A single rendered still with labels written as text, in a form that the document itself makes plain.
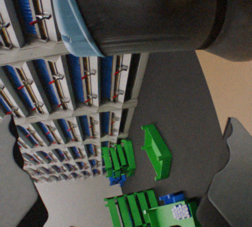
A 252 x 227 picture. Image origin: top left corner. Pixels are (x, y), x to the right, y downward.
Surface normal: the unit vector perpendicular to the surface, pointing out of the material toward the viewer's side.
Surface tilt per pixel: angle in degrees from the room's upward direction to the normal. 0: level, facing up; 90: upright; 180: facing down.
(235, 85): 2
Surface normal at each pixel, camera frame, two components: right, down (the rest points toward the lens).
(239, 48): -0.17, 0.92
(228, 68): -0.98, 0.13
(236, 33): -0.14, 0.81
